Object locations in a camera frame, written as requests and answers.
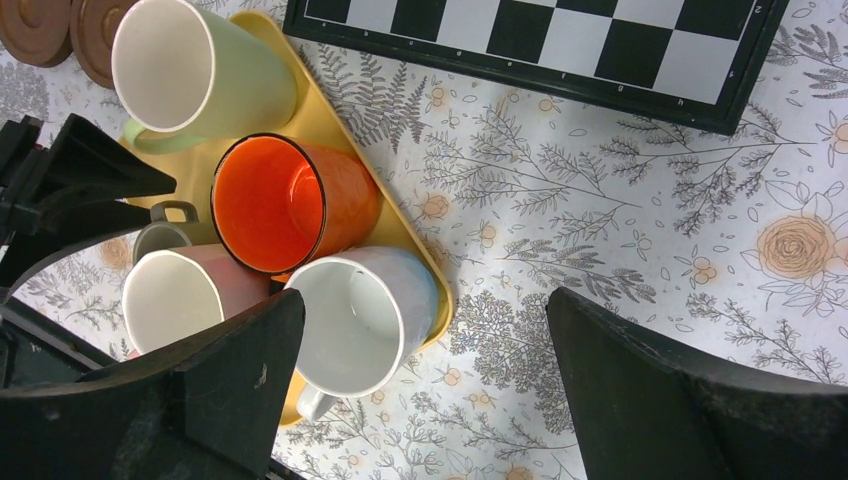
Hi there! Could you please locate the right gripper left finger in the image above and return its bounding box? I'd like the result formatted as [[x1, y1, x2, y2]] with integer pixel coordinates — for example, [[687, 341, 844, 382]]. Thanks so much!
[[1, 289, 305, 479]]

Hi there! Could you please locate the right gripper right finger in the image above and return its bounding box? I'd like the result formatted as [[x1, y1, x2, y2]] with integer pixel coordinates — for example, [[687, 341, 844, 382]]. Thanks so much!
[[546, 288, 847, 479]]

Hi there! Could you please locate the brown wooden coaster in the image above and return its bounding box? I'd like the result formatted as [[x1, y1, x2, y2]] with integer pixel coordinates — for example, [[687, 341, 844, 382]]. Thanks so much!
[[1, 0, 72, 68], [70, 0, 136, 89]]

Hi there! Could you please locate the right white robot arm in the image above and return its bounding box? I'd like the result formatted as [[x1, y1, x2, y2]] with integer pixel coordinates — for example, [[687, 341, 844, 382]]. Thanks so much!
[[1, 115, 847, 479]]

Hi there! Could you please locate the small grey cup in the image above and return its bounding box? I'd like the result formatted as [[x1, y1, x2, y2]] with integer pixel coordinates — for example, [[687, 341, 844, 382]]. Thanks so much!
[[133, 200, 219, 263]]

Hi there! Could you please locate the pink mug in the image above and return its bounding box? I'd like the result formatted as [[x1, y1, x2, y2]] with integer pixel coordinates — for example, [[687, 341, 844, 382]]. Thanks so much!
[[122, 244, 271, 354]]

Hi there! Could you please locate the white mug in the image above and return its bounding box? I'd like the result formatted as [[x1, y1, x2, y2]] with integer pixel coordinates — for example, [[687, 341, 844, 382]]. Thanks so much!
[[287, 246, 438, 421]]

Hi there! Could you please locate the floral tablecloth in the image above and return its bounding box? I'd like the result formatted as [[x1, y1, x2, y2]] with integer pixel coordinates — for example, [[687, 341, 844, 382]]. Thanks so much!
[[0, 0, 848, 480]]

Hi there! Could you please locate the orange enamel mug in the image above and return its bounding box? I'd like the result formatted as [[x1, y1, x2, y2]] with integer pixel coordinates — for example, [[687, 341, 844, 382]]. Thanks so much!
[[210, 133, 380, 275]]

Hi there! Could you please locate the yellow plastic tray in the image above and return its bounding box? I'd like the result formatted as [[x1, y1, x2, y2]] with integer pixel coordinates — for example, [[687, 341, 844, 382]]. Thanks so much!
[[119, 9, 456, 429]]

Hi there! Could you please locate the green mug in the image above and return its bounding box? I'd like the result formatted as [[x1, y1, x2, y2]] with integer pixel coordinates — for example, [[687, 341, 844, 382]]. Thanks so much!
[[111, 0, 298, 154]]

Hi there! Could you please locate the black white chessboard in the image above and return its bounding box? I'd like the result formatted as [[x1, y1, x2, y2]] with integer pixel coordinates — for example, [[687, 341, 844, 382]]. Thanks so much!
[[284, 0, 787, 135]]

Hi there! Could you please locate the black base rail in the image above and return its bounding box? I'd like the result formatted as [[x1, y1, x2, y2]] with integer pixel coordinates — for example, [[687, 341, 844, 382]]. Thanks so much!
[[1, 298, 117, 389]]

